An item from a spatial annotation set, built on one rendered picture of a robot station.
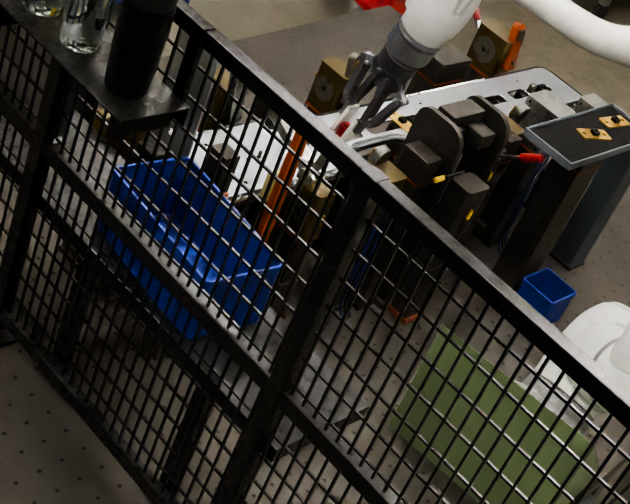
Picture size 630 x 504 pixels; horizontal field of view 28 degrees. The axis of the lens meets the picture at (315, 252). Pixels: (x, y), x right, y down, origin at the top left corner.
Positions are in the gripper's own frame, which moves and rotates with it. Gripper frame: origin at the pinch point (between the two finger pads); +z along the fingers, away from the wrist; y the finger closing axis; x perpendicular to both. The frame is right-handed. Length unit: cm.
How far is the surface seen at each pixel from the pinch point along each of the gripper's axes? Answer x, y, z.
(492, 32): -102, 32, 24
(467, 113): -35.9, -3.3, 1.2
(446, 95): -70, 17, 26
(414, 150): -22.1, -5.1, 7.9
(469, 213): -32.3, -20.1, 13.7
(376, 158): -15.9, -2.4, 12.3
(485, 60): -102, 28, 31
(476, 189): -32.6, -17.4, 8.7
